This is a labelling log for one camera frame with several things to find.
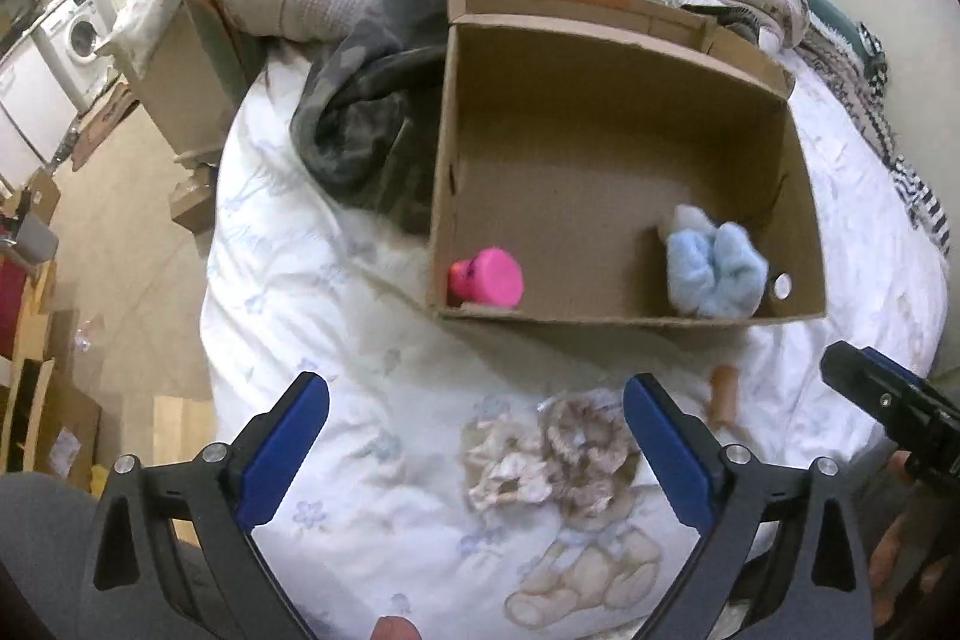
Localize beige brown patterned scrunchie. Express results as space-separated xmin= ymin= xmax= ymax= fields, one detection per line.
xmin=542 ymin=388 xmax=640 ymax=531

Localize cream white scrunchie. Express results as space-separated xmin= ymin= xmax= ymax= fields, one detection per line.
xmin=462 ymin=416 xmax=556 ymax=512

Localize person's right hand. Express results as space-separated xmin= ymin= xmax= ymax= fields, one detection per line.
xmin=869 ymin=450 xmax=955 ymax=626

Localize grey trouser leg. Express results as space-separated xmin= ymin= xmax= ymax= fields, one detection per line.
xmin=0 ymin=469 xmax=220 ymax=640

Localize cardboard box with label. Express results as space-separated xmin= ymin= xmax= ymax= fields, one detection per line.
xmin=34 ymin=375 xmax=101 ymax=492

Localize light blue fluffy socks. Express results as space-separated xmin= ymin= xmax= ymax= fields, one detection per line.
xmin=658 ymin=205 xmax=768 ymax=320

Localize white teddy bear bedsheet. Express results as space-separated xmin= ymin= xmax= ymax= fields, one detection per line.
xmin=200 ymin=44 xmax=949 ymax=638

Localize black white striped cloth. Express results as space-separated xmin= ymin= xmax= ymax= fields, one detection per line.
xmin=796 ymin=14 xmax=950 ymax=259

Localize open brown cardboard box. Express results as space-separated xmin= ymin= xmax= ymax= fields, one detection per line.
xmin=427 ymin=0 xmax=827 ymax=328

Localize pink rubber duck toy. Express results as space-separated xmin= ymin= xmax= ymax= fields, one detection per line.
xmin=448 ymin=247 xmax=526 ymax=308

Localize grey camouflage blanket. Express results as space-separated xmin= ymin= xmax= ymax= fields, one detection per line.
xmin=290 ymin=0 xmax=449 ymax=237

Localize white washing machine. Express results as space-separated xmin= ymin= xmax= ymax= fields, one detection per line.
xmin=32 ymin=0 xmax=116 ymax=115

